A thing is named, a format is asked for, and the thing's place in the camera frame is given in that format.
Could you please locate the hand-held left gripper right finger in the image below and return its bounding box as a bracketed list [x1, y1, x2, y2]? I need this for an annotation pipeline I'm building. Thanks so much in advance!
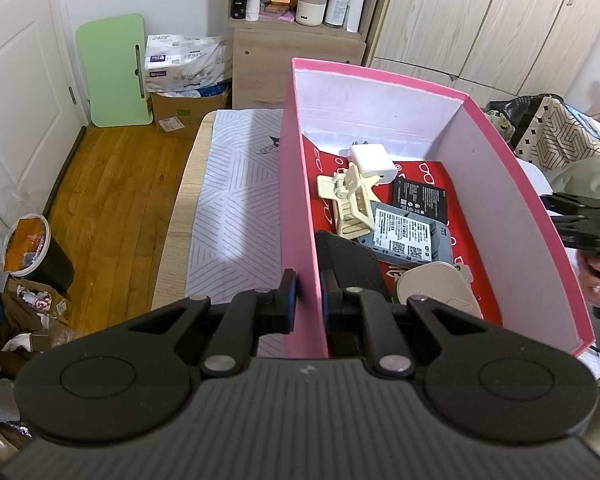
[321, 270, 486, 380]

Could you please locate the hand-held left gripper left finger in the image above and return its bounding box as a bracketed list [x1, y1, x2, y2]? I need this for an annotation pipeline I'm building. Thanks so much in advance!
[128, 269, 297, 379]

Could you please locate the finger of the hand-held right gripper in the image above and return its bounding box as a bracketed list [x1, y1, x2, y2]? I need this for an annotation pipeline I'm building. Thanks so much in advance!
[555, 214, 600, 249]
[539, 192, 600, 219]

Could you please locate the black case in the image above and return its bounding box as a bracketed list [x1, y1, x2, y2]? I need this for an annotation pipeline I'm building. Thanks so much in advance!
[314, 230, 397, 307]

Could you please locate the pink cardboard box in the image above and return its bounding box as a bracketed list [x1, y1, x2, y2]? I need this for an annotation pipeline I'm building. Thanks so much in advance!
[279, 57, 597, 360]

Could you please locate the beige hair claw clip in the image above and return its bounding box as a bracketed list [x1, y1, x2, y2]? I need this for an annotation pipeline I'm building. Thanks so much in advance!
[316, 161, 382, 239]

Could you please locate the grey labelled device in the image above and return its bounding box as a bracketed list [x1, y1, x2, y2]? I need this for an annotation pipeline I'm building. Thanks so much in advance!
[357, 201, 454, 267]

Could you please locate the beige round device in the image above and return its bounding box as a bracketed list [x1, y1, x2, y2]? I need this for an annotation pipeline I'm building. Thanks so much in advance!
[395, 259, 484, 320]

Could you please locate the black battery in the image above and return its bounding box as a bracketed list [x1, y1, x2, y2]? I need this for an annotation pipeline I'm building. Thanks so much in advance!
[390, 175, 451, 224]

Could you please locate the person's right hand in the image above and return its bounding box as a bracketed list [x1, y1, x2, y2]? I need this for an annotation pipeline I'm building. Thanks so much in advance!
[579, 253, 600, 308]

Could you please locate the olive green garment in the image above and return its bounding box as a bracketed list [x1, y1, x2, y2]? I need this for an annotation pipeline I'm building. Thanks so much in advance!
[544, 152, 600, 202]

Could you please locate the geometric patterned bag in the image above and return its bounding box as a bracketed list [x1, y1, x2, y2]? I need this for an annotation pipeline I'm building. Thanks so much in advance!
[511, 94, 600, 172]

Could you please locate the white striped bed sheet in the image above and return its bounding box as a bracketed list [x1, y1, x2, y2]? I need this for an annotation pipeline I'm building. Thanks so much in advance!
[185, 109, 301, 359]

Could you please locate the black plastic bag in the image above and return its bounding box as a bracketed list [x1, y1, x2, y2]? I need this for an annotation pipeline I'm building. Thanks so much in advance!
[485, 97, 547, 137]

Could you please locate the red printed cloth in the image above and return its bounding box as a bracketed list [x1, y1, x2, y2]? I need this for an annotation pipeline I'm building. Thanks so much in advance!
[300, 135, 504, 359]

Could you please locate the white charger plug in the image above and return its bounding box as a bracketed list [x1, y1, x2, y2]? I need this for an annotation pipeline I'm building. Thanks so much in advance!
[349, 143, 399, 187]

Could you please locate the brown cardboard box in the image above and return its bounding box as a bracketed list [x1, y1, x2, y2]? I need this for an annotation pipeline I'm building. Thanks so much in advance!
[150, 86, 234, 140]

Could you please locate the light wood wardrobe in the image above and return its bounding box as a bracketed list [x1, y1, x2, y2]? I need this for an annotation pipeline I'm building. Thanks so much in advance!
[365, 0, 600, 107]

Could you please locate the wooden shelf unit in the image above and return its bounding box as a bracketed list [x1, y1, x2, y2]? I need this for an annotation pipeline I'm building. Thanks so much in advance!
[227, 0, 389, 111]

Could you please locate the black trash bin orange bag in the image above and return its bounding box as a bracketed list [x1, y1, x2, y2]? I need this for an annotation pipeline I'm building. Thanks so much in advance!
[2, 213, 76, 292]

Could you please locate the brown paper bag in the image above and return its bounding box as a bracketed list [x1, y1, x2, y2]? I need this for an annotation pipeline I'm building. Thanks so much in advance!
[0, 276, 74, 362]

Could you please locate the white tissue pack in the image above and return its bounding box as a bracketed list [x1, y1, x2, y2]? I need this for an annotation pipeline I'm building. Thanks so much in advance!
[144, 34, 234, 99]

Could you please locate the pink flat box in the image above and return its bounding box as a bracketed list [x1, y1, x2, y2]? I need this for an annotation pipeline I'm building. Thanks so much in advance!
[258, 2, 299, 24]

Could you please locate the green folding board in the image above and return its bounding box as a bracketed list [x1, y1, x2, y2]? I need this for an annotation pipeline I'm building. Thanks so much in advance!
[75, 12, 155, 128]

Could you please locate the white lidded jar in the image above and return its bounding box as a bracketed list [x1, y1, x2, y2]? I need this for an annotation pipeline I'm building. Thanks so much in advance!
[294, 0, 329, 28]

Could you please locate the white cylinder container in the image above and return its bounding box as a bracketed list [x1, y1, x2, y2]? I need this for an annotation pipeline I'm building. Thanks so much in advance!
[346, 0, 368, 33]

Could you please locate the white panel door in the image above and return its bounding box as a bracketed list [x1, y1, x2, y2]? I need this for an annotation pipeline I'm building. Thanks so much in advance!
[0, 0, 89, 233]

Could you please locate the light wood bed frame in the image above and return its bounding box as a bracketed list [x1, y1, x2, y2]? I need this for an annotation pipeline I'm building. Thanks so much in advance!
[151, 110, 217, 312]

